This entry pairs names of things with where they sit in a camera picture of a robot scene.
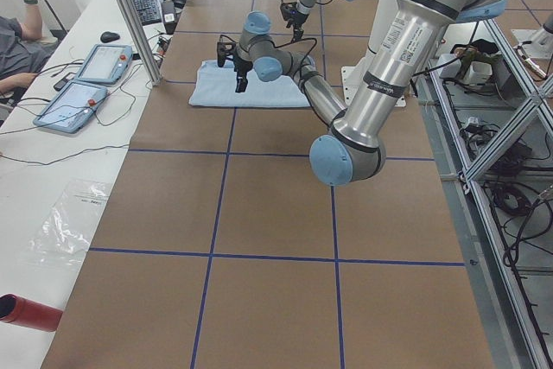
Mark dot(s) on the teach pendant tablet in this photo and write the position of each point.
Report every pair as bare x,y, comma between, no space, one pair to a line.
72,107
105,64

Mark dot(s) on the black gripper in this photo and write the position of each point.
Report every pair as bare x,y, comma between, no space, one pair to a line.
242,66
297,22

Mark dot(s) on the light blue striped shirt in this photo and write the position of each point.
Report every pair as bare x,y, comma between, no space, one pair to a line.
215,87

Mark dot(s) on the aluminium frame rail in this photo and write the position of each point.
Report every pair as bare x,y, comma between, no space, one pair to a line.
493,146

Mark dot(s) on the black keyboard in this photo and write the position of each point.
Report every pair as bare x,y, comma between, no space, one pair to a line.
148,11

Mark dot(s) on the clear plastic bag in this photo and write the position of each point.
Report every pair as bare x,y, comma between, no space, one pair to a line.
66,234

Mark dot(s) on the far teach pendant tablet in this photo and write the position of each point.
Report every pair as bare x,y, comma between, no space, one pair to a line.
105,64

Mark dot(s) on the seated person's forearm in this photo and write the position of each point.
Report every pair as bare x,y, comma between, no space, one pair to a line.
32,24

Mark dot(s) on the black computer mouse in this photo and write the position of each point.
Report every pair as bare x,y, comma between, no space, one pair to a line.
108,36

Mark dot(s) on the aluminium frame post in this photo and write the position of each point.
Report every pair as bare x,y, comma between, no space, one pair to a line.
140,40

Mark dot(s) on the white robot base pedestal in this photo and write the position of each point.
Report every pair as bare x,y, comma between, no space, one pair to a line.
352,76

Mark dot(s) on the black smartphone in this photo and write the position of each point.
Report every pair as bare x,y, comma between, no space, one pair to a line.
61,84

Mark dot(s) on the red cylindrical tube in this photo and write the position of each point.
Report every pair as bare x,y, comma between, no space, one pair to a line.
23,312

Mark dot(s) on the near teach pendant tablet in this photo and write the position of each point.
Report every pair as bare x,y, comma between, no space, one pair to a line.
72,107

